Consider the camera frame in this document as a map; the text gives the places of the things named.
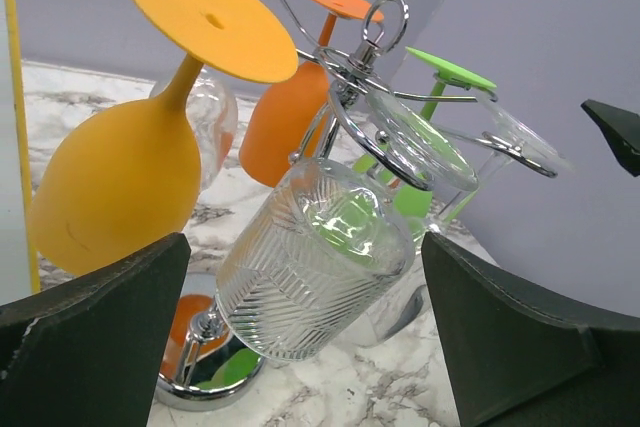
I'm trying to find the green wine glass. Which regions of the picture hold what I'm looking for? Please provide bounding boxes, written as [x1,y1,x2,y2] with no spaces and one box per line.
[299,45,499,258]

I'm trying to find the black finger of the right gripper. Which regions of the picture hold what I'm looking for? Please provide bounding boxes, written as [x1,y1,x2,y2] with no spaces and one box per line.
[581,99,640,177]

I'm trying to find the chrome wine glass rack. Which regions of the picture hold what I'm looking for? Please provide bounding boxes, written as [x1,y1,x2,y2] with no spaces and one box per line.
[154,0,559,412]

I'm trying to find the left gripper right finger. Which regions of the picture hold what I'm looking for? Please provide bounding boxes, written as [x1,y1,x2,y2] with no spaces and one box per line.
[422,233,639,426]

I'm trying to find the orange wine glass front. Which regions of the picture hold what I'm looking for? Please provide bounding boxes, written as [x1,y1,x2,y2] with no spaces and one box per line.
[28,0,298,276]

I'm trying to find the clear wine glass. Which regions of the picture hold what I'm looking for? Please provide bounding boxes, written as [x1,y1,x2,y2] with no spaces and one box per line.
[343,88,571,348]
[149,0,282,193]

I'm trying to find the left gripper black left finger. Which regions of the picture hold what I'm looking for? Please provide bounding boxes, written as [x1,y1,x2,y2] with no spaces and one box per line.
[1,233,191,427]

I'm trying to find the orange wine glass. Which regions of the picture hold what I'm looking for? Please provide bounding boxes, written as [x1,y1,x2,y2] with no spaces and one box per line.
[28,0,298,276]
[238,0,370,187]

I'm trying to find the yellow framed whiteboard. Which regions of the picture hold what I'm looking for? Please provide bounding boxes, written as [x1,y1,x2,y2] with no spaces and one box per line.
[0,0,40,305]

